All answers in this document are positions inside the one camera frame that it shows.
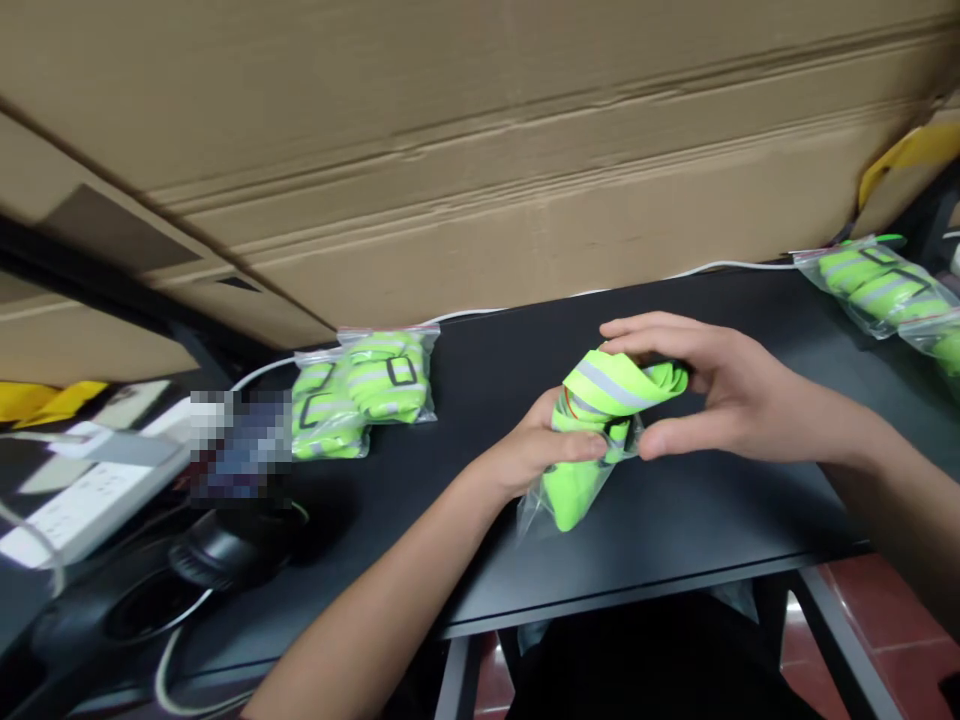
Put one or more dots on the person's right hand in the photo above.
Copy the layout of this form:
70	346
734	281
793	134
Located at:
757	405

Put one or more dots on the person's left hand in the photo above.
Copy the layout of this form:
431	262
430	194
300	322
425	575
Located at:
525	457

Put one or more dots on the clear plastic zip bag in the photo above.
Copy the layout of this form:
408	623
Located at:
544	502

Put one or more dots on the bagged green reflective vest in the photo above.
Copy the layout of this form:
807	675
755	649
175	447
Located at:
322	420
386	379
877	289
937	341

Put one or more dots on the person's body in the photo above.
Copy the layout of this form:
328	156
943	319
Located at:
660	660

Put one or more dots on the yellow bag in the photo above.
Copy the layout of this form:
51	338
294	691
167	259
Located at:
900	169

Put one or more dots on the large cardboard box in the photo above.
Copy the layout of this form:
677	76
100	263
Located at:
487	150

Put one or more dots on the black round device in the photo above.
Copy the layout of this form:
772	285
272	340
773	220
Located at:
225	547

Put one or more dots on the grey plug adapter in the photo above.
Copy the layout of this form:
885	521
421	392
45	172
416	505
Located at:
120	446

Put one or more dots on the white power strip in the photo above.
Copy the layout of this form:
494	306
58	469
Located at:
82	499

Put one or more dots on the cardboard box with dark print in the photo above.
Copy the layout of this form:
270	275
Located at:
90	300

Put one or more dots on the yellow cloth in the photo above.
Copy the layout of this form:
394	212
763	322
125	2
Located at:
52	401

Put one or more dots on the black metal table frame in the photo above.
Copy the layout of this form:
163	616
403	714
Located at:
847	645

